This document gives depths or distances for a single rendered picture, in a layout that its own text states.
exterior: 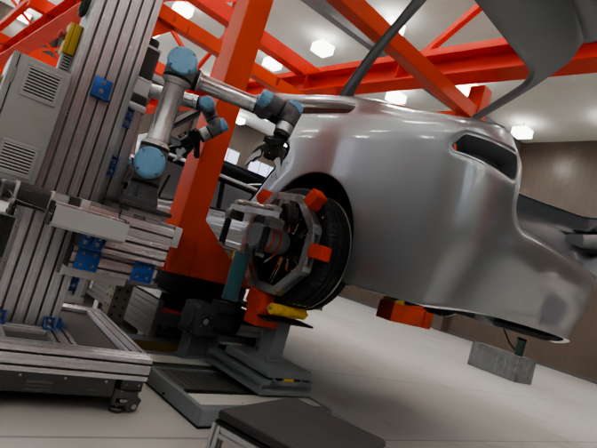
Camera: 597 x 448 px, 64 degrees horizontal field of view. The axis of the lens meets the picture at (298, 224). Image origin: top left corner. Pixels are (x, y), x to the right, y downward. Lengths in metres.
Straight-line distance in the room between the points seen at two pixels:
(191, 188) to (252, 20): 1.07
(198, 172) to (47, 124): 0.98
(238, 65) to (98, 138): 1.12
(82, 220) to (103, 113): 0.54
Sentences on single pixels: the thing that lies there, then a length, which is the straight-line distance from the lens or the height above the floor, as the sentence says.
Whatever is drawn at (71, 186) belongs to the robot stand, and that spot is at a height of 0.81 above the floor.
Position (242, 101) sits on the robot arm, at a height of 1.38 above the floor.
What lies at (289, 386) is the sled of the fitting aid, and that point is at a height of 0.14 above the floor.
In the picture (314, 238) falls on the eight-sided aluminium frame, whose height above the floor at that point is 0.91.
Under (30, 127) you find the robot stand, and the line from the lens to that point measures 2.13.
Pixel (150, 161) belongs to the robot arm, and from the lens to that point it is 1.94.
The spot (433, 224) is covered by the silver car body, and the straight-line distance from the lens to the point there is 2.25.
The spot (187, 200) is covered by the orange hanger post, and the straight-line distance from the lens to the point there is 2.81.
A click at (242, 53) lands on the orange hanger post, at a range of 3.04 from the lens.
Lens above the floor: 0.76
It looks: 5 degrees up
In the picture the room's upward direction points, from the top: 16 degrees clockwise
